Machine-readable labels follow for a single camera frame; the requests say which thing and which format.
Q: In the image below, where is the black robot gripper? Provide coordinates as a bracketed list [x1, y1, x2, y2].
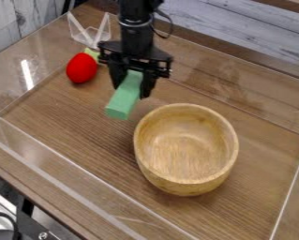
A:
[98, 18, 173, 98]

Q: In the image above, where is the green rectangular block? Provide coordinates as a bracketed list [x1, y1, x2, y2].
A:
[106, 70, 143, 120]

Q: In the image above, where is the light wooden bowl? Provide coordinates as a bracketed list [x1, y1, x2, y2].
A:
[133, 103, 240, 196]

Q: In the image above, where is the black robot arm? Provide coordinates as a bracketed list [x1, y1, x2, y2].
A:
[98, 0, 173, 98]

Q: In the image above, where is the red plush strawberry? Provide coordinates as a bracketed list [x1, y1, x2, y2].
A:
[67, 48, 99, 83]

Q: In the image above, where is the clear acrylic corner bracket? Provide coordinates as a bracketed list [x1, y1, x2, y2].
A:
[67, 12, 111, 49]

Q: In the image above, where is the clear acrylic tray wall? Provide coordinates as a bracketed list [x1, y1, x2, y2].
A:
[0, 117, 198, 240]

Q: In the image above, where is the black cable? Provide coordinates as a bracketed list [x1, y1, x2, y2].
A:
[0, 211, 22, 240]

